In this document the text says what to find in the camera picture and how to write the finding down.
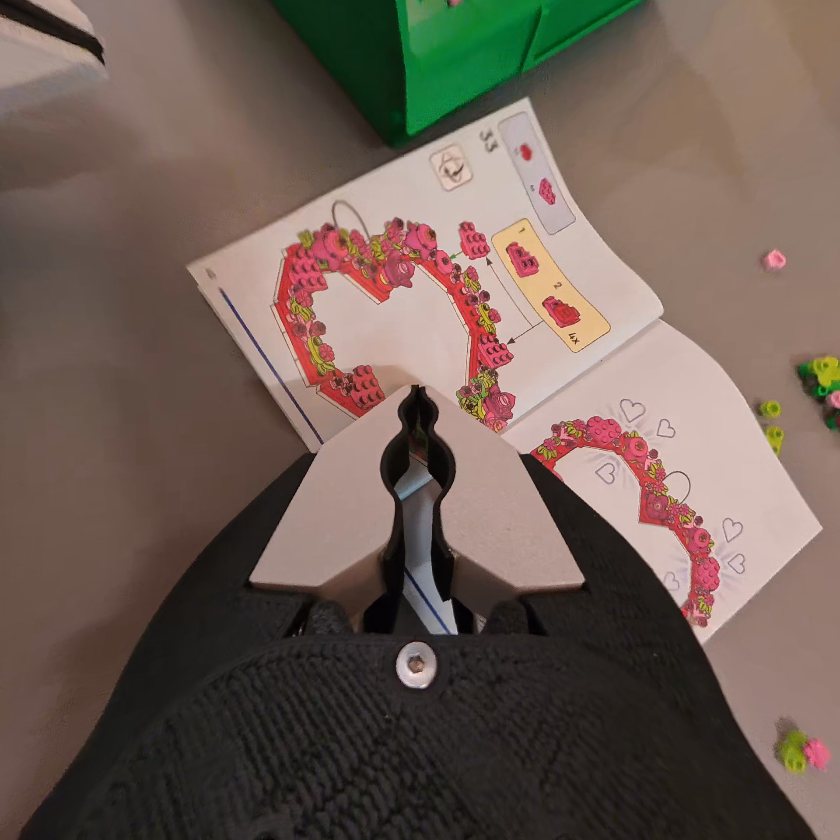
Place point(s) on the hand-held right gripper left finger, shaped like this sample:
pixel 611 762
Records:
pixel 328 525

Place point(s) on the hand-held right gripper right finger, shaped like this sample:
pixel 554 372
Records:
pixel 505 525

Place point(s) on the lego instruction booklet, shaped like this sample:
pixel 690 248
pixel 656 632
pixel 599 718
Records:
pixel 420 308

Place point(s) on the lime lego piece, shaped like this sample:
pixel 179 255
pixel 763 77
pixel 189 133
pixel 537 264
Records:
pixel 775 439
pixel 770 409

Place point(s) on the pile of small lego pieces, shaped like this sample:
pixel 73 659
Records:
pixel 823 387

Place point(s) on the lime and pink lego cluster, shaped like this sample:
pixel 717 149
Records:
pixel 802 751

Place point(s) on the pink lego flower piece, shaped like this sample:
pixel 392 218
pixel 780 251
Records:
pixel 774 260

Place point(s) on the green plastic bin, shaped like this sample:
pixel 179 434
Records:
pixel 459 59

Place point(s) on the white box with black edge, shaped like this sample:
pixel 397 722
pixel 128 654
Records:
pixel 39 59

